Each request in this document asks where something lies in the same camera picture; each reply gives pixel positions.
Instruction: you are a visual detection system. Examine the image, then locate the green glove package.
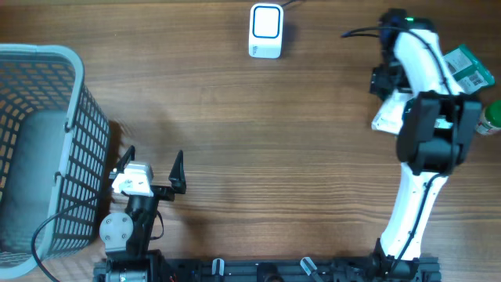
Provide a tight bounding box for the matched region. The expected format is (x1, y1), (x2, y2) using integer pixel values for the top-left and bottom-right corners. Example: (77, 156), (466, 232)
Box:
(444, 44), (496, 94)

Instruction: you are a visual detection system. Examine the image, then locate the green lid jar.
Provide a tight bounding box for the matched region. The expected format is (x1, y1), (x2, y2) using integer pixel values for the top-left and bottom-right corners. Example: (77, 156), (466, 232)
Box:
(476, 100), (501, 136)

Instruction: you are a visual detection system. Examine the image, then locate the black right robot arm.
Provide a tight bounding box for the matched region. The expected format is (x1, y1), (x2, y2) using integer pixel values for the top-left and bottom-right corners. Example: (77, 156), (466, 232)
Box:
(363, 9), (481, 281)

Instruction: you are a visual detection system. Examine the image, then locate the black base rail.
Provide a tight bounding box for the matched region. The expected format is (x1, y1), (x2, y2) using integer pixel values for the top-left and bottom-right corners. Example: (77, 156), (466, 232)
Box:
(92, 257), (442, 282)

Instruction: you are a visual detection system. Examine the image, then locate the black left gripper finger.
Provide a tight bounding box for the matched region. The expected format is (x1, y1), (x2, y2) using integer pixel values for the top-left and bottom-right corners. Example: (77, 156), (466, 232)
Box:
(168, 150), (187, 194)
(113, 146), (135, 175)

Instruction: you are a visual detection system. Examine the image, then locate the white barcode scanner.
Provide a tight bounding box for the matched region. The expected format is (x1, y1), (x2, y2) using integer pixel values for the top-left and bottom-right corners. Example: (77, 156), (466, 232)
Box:
(248, 2), (284, 59)

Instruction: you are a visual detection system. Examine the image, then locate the white plastic packet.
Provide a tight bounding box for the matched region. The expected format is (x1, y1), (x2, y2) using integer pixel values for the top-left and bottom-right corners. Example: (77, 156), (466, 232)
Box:
(371, 90), (413, 135)

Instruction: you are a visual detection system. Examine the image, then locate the grey plastic basket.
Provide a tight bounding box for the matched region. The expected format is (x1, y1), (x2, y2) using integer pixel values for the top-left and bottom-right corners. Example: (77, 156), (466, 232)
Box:
(1, 44), (110, 280)

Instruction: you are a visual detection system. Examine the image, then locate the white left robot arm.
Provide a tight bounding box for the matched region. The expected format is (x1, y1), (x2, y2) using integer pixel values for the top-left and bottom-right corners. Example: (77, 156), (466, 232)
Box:
(93, 146), (186, 282)

